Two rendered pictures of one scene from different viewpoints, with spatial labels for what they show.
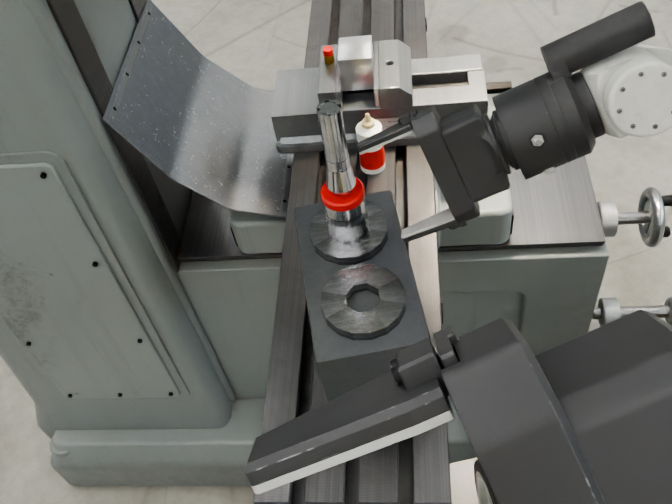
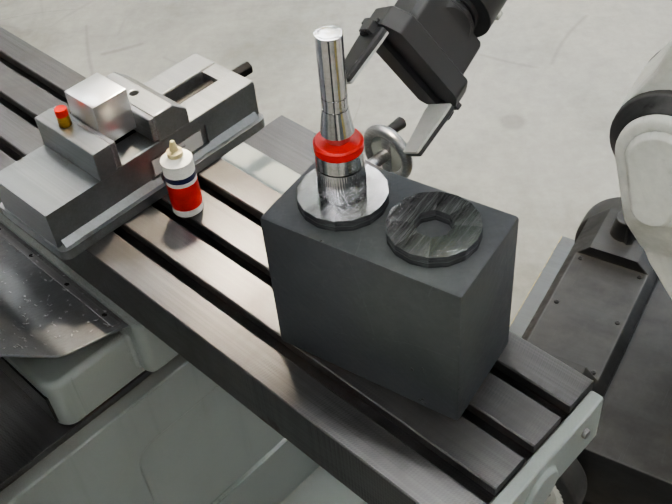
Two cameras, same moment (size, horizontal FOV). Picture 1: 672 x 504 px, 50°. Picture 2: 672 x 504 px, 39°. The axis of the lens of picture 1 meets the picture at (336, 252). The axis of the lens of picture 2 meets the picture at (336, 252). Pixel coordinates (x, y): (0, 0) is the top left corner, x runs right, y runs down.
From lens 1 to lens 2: 56 cm
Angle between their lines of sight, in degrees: 36
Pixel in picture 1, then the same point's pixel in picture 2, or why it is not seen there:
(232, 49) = not seen: outside the picture
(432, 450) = (533, 361)
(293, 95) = (44, 185)
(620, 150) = not seen: hidden behind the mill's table
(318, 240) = (332, 216)
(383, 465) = (515, 404)
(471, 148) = (442, 22)
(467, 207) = (462, 82)
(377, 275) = (420, 202)
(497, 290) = not seen: hidden behind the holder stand
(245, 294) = (88, 486)
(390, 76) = (151, 101)
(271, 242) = (104, 383)
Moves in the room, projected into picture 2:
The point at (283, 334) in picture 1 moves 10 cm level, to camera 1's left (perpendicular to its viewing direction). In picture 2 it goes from (294, 391) to (237, 463)
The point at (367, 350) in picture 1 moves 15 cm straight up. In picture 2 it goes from (485, 258) to (493, 124)
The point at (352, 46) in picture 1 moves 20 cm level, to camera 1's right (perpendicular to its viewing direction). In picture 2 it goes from (90, 90) to (191, 13)
